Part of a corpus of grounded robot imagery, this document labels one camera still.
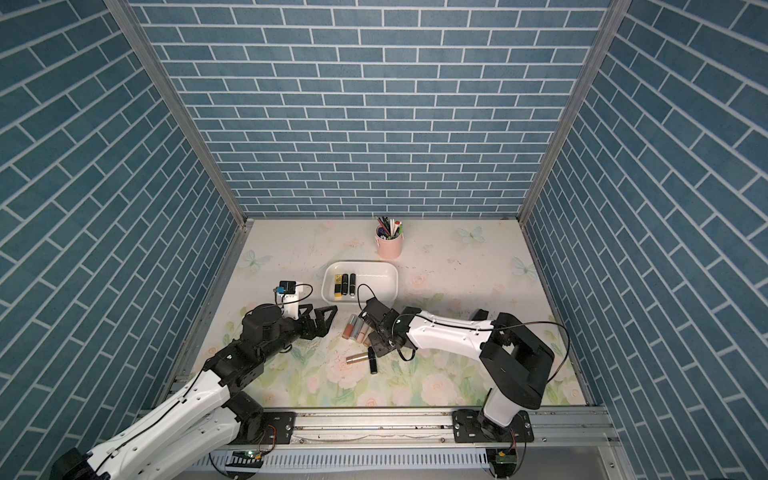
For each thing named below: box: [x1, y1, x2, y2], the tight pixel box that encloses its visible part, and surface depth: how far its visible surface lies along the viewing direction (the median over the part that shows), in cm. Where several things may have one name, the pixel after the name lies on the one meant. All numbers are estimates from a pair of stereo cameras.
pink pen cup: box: [375, 226, 404, 260], surface depth 107 cm
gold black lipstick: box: [334, 274, 343, 301], surface depth 101 cm
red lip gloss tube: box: [342, 314, 357, 340], surface depth 91 cm
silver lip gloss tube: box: [351, 316, 364, 341], surface depth 91 cm
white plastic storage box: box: [321, 260, 399, 304], surface depth 102 cm
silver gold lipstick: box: [346, 352, 369, 364], surface depth 86 cm
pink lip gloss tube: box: [356, 321, 370, 344], surface depth 91 cm
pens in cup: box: [375, 216, 403, 240], surface depth 104 cm
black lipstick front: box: [368, 346, 378, 374], surface depth 86 cm
